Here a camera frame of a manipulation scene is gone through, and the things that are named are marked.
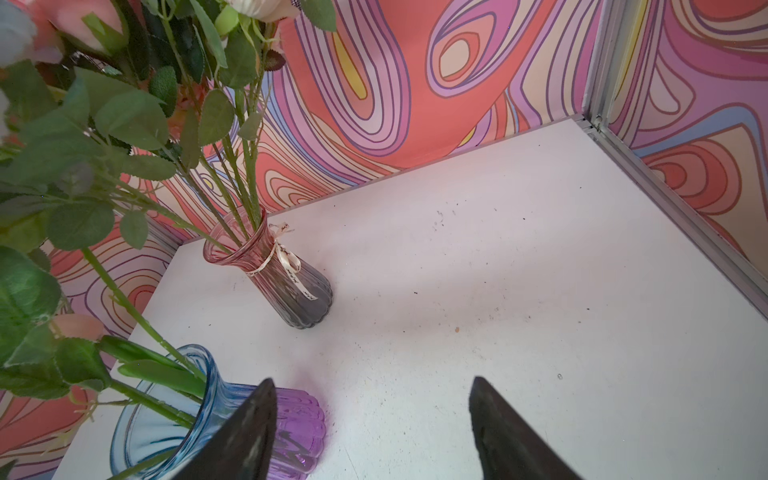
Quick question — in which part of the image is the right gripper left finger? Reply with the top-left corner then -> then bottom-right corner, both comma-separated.
173,378 -> 277,480

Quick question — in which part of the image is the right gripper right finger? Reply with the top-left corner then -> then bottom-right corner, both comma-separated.
469,376 -> 580,480

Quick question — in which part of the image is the blue purple glass vase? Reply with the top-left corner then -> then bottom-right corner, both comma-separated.
110,344 -> 326,479

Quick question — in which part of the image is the pink glass vase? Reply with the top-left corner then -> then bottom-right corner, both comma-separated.
203,206 -> 333,330

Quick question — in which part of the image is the coral pink rose stem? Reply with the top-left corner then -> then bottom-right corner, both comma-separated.
1,247 -> 189,452

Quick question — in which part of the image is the light pink rose stem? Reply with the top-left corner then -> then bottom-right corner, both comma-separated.
13,0 -> 129,64

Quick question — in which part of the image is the pink tulip stem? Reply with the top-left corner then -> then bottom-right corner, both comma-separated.
53,314 -> 206,400

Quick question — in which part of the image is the magenta rose stem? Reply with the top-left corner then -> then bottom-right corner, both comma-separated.
80,248 -> 205,380

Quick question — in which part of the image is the cream ribbon on vase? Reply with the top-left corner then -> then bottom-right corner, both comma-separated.
246,222 -> 318,301

